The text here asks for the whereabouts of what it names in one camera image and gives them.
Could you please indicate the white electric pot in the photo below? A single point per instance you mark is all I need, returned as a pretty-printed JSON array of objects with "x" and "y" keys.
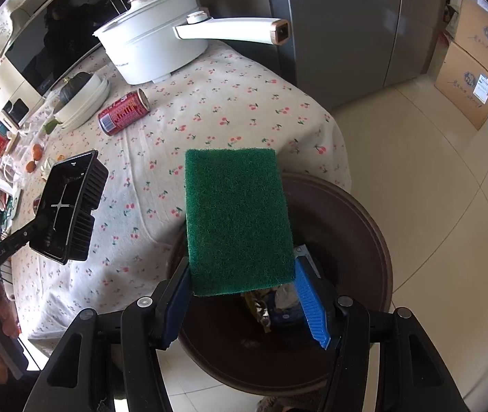
[{"x": 149, "y": 38}]

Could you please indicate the glass jar with cork lid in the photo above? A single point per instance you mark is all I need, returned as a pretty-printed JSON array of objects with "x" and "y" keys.
[{"x": 25, "y": 137}]

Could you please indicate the brown trash bin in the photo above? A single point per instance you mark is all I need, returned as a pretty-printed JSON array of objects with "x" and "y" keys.
[{"x": 355, "y": 244}]

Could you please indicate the black plastic tray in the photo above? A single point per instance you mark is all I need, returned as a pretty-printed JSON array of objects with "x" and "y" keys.
[{"x": 68, "y": 206}]

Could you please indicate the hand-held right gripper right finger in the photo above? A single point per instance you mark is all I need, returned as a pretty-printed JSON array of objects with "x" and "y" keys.
[{"x": 312, "y": 304}]

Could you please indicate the orange fruit piece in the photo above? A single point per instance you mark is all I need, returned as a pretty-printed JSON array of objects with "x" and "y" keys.
[{"x": 60, "y": 157}]

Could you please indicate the green and yellow sponge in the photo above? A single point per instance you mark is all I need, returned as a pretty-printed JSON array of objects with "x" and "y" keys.
[{"x": 235, "y": 223}]

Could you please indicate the grey refrigerator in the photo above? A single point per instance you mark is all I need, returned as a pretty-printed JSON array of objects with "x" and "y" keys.
[{"x": 347, "y": 30}]

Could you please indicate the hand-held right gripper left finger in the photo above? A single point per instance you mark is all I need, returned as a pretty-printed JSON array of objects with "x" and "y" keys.
[{"x": 175, "y": 304}]

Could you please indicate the red drink can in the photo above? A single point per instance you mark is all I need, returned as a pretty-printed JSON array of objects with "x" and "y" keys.
[{"x": 124, "y": 112}]

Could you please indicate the floral tablecloth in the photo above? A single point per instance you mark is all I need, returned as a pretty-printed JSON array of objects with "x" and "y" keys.
[{"x": 227, "y": 107}]

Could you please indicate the small tangerine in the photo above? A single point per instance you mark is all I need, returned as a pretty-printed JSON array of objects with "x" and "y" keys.
[
  {"x": 37, "y": 151},
  {"x": 31, "y": 165}
]

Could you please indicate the white tissue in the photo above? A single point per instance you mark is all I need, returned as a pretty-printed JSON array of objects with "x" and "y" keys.
[{"x": 287, "y": 295}]

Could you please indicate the snack wrapper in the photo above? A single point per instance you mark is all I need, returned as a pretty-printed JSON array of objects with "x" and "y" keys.
[{"x": 265, "y": 321}]

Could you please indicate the dark green squash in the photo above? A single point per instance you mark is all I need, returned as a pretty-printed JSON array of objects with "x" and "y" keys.
[{"x": 74, "y": 88}]

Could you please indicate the white shallow bowl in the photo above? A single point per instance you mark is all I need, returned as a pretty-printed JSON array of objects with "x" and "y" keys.
[{"x": 100, "y": 101}]

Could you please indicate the cream air fryer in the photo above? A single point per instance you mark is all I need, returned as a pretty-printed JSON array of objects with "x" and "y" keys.
[{"x": 3, "y": 90}]

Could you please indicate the blue paper carton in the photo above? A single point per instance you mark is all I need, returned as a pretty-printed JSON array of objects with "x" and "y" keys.
[{"x": 287, "y": 316}]

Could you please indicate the black microwave oven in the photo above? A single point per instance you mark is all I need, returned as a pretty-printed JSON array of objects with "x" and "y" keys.
[{"x": 55, "y": 30}]

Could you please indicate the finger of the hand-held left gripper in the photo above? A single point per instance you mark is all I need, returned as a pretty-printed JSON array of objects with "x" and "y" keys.
[{"x": 21, "y": 237}]

